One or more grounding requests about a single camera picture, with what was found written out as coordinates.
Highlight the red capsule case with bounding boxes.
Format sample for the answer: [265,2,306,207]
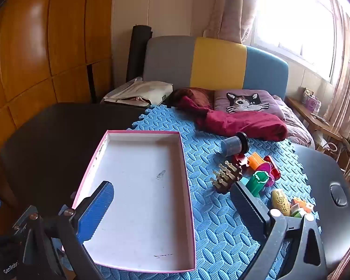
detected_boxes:
[264,155,281,181]

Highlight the orange toy blocks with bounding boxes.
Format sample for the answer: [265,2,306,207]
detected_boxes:
[291,198,314,214]

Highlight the yellow oval case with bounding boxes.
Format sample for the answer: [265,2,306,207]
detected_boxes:
[271,189,291,216]

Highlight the green toy mould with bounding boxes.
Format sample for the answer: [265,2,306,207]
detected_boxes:
[245,171,270,197]

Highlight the maroon pillow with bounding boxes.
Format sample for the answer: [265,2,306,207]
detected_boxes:
[172,87,215,108]

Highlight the grey yellow blue headboard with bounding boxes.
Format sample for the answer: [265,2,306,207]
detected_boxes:
[143,36,289,101]

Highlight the wooden wardrobe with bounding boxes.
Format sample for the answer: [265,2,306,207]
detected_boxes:
[0,0,116,234]

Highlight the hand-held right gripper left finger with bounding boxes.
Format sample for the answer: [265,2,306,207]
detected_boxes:
[23,181,115,280]

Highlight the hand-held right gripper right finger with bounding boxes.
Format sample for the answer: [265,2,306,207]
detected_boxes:
[230,182,327,280]

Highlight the maroon blanket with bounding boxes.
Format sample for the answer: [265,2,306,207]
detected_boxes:
[178,95,288,141]

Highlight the window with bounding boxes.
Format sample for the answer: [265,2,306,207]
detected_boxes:
[252,0,339,81]

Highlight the blue foam puzzle mat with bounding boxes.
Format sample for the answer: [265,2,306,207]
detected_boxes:
[99,105,318,280]

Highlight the red toy piece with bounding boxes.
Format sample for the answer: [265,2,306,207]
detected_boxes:
[233,154,250,170]

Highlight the pink patterned curtain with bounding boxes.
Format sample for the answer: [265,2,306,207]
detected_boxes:
[324,0,350,137]
[203,0,259,46]

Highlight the pink bed quilt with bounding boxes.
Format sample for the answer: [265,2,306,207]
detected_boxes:
[273,95,315,146]

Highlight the white tote bag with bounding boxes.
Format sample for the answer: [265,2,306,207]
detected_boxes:
[101,77,174,107]

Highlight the pink cardboard box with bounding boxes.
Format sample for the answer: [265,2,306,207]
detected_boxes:
[71,130,196,274]

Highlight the purple cat pillow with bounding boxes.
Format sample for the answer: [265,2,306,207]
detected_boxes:
[214,90,285,120]

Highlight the purple toy cup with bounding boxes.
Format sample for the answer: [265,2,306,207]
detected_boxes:
[255,163,276,187]

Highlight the black rolled mat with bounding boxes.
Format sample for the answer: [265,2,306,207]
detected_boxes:
[126,25,152,84]

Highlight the purple gift box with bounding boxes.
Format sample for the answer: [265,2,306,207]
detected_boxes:
[302,87,321,113]

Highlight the brown wooden peg brush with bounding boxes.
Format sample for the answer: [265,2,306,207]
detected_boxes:
[212,160,242,193]

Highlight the grey jar with black lid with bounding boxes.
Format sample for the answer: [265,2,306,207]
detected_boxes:
[220,132,249,156]

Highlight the black oval table plug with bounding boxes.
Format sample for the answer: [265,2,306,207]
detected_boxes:
[329,184,348,207]

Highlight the wooden side desk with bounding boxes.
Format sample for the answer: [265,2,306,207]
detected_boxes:
[286,95,350,164]

